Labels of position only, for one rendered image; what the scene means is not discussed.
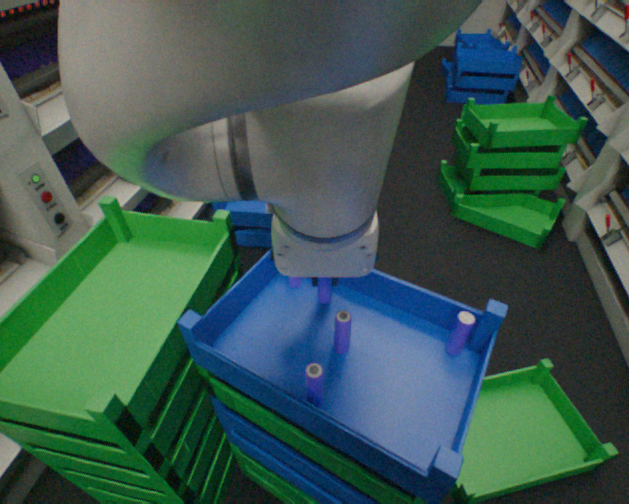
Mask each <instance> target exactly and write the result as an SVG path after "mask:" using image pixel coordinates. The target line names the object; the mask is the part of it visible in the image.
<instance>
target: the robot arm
mask: <svg viewBox="0 0 629 504"><path fill-rule="evenodd" d="M483 1H484V0H60V9H59V21H58V55H59V69H60V77H61V86H62V91H63V96H64V101H65V104H66V107H67V110H68V113H69V117H70V119H71V122H72V124H73V126H74V128H75V130H76V132H77V134H78V135H79V137H80V139H81V141H82V142H83V144H84V145H85V146H86V147H87V148H88V149H89V151H90V152H91V153H92V154H93V155H94V156H95V157H96V158H97V159H98V160H99V161H100V162H101V163H102V164H104V165H105V166H106V167H108V168H109V169H110V170H112V171H113V172H115V173H116V174H118V175H119V176H121V177H123V178H124V179H126V180H128V181H130V182H131V183H133V184H135V185H137V186H139V187H141V188H143V189H145V190H147V191H149V192H151V193H153V194H156V195H158V196H161V197H165V198H168V199H172V200H178V201H186V202H238V201H258V202H266V210H267V214H273V218H272V226H271V235H272V246H273V247H272V248H271V250H270V260H271V261H274V262H275V265H276V268H277V270H278V271H279V272H280V273H281V274H283V275H285V276H291V277H306V278H311V281H312V286H317V285H318V277H332V286H333V287H337V284H338V278H343V277H360V276H365V275H367V274H369V273H370V272H371V271H372V269H373V267H374V263H375V262H377V261H379V260H380V254H379V249H378V248H377V244H378V218H377V213H376V208H377V204H378V200H379V196H380V192H381V189H382V185H383V181H384V177H385V174H386V170H387V166H388V162H389V158H390V155H391V151H392V147H393V143H394V139H395V136H396V132H397V128H398V124H399V120H400V117H401V113H402V109H403V105H404V101H405V98H406V94H407V90H408V86H409V82H410V79H411V75H412V71H413V67H414V62H415V61H416V60H417V59H419V58H421V57H422V56H424V55H425V54H426V53H428V52H429V51H431V50H432V49H434V48H435V47H437V46H438V45H439V44H441V43H442V42H443V41H444V40H446V39H447V38H448V37H449V36H450V35H451V34H453V33H454V32H455V31H456V30H457V29H458V28H459V27H460V26H461V25H462V24H463V23H464V22H465V21H466V20H467V19H468V18H469V17H470V16H471V15H472V14H473V13H474V12H475V10H476V9H477V8H478V7H479V5H480V4H481V3H482V2H483Z"/></svg>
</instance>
